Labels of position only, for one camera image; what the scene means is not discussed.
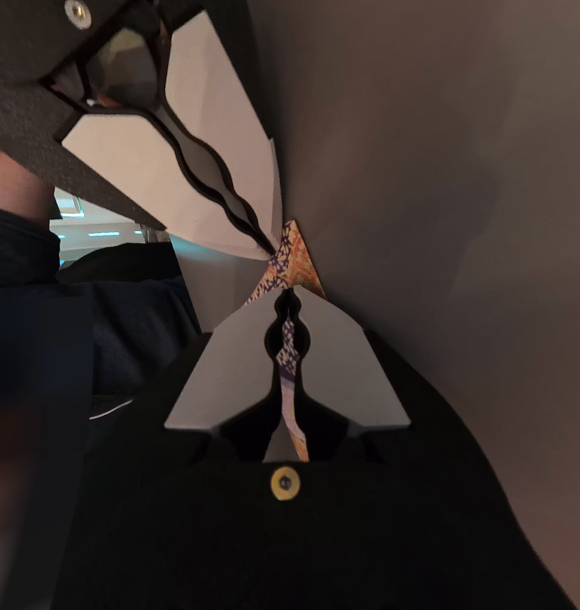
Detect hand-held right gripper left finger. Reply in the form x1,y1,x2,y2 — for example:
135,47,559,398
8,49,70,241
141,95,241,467
163,287,289,440

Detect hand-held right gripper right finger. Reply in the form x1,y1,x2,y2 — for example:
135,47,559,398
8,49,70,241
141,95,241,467
289,285,411,440

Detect person's dark blue clothing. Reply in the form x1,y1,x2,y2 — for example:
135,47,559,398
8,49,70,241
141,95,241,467
57,242,202,430

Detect patterned origami paper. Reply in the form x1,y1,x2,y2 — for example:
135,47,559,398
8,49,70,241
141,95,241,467
242,218,329,462

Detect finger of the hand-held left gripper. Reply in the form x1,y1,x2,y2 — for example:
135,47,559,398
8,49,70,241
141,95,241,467
157,10,285,254
60,107,274,262

